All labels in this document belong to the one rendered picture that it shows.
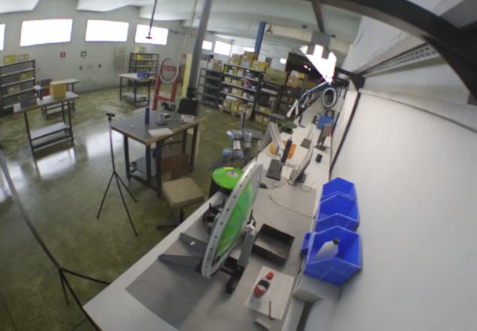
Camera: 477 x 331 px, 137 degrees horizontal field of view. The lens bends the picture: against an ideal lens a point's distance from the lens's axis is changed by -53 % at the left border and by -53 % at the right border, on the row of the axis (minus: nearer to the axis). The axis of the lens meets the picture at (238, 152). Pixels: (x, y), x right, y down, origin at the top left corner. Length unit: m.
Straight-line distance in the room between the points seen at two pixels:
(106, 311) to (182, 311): 0.38
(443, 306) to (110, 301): 1.20
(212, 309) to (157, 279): 0.32
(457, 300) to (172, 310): 1.04
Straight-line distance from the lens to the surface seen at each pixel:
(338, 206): 1.26
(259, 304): 1.14
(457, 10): 0.51
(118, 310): 1.11
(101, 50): 10.22
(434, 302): 0.53
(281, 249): 1.38
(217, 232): 0.59
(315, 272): 0.91
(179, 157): 2.20
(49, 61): 9.43
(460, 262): 0.51
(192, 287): 1.12
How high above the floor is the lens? 1.94
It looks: 26 degrees down
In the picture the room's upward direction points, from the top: 13 degrees clockwise
